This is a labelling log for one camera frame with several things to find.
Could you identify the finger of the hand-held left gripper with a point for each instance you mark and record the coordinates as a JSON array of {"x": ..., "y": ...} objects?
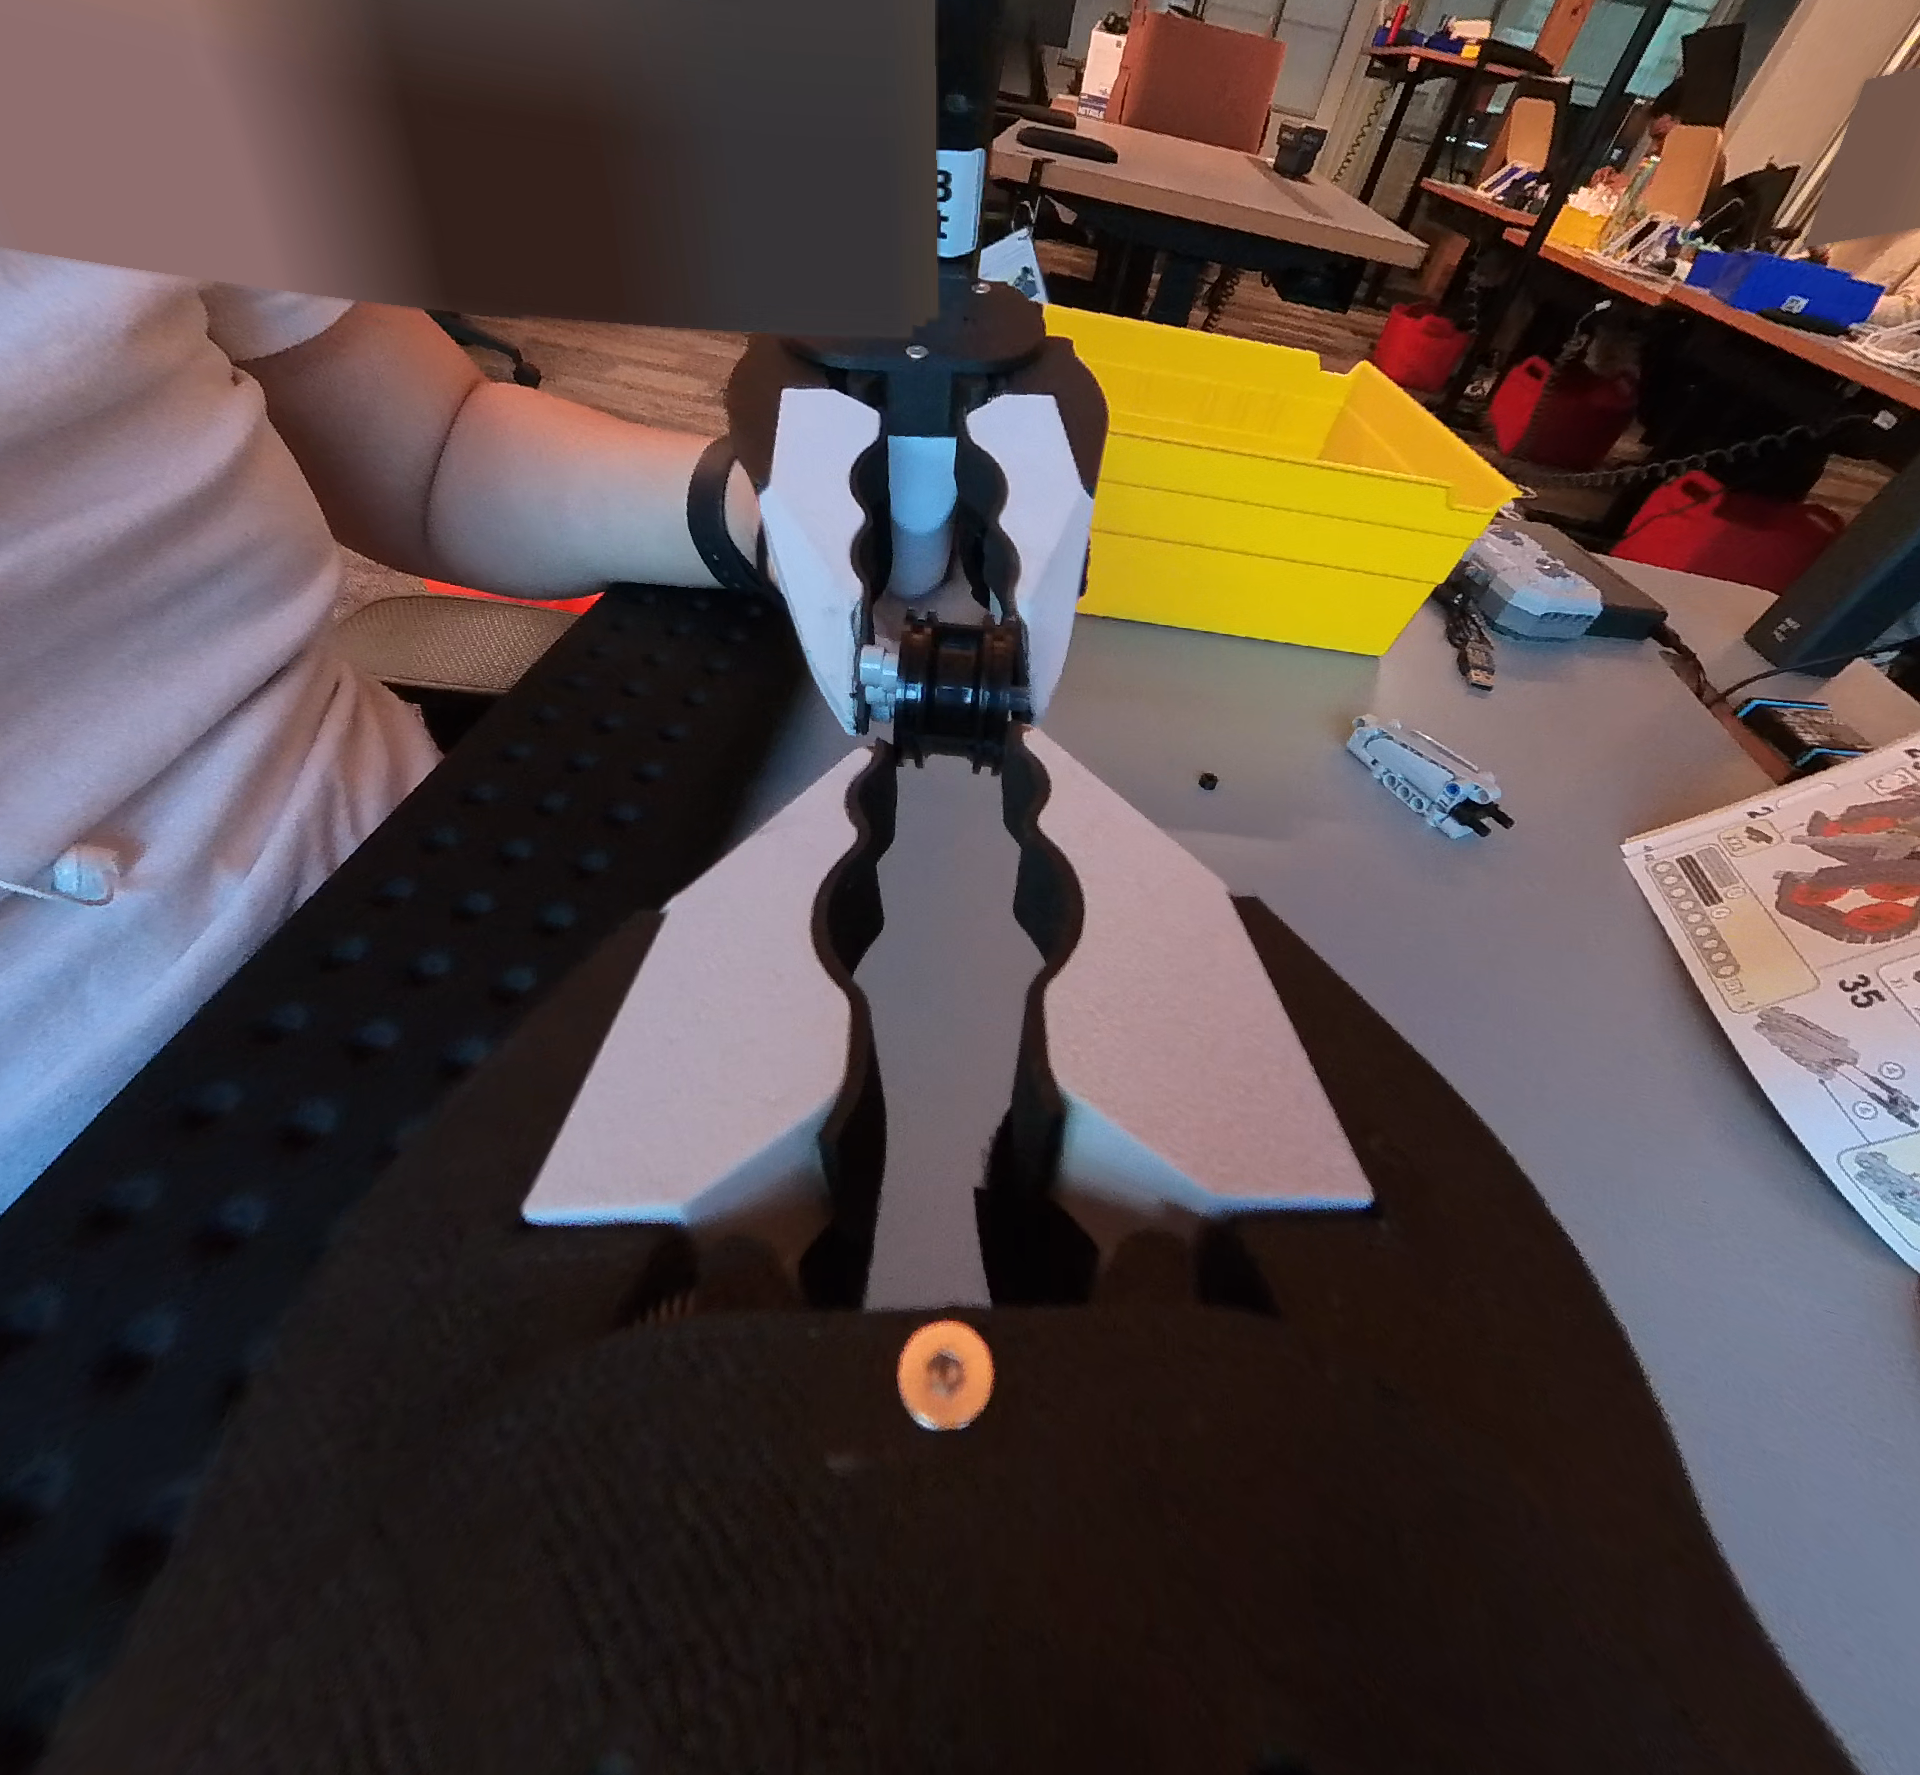
[
  {"x": 811, "y": 530},
  {"x": 1049, "y": 516}
]

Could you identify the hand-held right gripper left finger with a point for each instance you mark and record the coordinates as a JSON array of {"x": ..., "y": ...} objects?
[{"x": 707, "y": 1056}]

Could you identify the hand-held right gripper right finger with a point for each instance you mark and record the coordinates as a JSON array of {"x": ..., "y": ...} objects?
[{"x": 1184, "y": 1056}]

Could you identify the black toy wheel with axle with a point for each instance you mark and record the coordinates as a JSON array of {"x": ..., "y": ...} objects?
[{"x": 954, "y": 687}]

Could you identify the person's left forearm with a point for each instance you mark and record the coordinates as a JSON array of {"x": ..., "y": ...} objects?
[{"x": 572, "y": 485}]

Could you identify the grey desk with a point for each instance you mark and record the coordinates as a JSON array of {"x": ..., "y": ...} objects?
[{"x": 1500, "y": 994}]

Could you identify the yellow plastic bin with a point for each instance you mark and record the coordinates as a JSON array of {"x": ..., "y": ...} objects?
[{"x": 1274, "y": 516}]

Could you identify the grey background table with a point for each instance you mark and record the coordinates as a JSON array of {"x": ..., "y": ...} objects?
[{"x": 1201, "y": 192}]

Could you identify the black dotted pad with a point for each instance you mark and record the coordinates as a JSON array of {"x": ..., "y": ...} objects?
[{"x": 376, "y": 935}]

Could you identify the brown cardboard box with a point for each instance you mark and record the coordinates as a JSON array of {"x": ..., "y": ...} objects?
[{"x": 1201, "y": 79}]

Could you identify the red bin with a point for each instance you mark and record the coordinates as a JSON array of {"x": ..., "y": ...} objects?
[
  {"x": 1724, "y": 530},
  {"x": 1423, "y": 347},
  {"x": 1562, "y": 410}
]

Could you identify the grey electronic toy brick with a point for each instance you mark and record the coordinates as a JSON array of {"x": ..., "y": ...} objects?
[{"x": 1531, "y": 582}]

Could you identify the black power adapter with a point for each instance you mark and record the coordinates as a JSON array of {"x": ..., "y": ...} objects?
[{"x": 1621, "y": 598}]

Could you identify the white building instruction booklet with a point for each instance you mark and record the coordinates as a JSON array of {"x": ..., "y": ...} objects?
[{"x": 1801, "y": 966}]

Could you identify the person's pale shirt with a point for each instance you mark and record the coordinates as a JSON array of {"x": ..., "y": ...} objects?
[{"x": 151, "y": 635}]

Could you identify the black device with blue light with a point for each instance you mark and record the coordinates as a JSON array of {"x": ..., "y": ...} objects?
[{"x": 1808, "y": 732}]

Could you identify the wooden background table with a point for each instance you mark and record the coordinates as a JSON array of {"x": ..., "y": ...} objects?
[{"x": 1769, "y": 319}]

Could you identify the blue bin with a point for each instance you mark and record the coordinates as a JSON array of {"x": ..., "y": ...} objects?
[{"x": 1786, "y": 282}]

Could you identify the black monitor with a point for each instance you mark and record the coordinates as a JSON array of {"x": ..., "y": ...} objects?
[{"x": 1853, "y": 575}]

